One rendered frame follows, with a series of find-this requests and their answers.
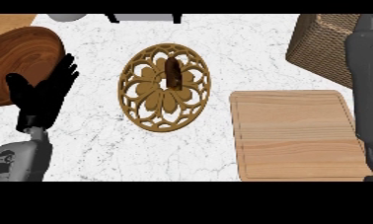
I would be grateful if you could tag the brown wicker basket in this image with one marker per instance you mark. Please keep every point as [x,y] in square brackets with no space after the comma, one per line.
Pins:
[320,47]

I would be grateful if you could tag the pale wooden cutting board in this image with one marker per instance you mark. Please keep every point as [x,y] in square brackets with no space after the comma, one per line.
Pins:
[296,135]

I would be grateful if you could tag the dark brown round wooden board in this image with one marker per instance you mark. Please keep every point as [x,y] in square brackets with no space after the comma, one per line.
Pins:
[27,55]

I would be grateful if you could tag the golden openwork round trivet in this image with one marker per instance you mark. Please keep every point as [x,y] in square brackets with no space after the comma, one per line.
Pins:
[146,116]

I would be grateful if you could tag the grey round object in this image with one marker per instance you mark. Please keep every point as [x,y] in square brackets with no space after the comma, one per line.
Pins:
[65,16]

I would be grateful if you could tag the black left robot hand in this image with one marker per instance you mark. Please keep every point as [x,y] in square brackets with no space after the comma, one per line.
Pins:
[41,103]

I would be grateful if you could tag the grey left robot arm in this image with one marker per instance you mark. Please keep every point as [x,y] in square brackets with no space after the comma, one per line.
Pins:
[22,160]

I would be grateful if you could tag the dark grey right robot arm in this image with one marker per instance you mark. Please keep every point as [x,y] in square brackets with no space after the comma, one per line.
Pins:
[361,80]

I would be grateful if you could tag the tan wooden board corner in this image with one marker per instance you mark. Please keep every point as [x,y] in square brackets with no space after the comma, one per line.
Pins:
[13,21]

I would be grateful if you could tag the grey appliance with black legs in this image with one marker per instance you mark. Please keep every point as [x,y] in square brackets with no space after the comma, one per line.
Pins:
[143,16]

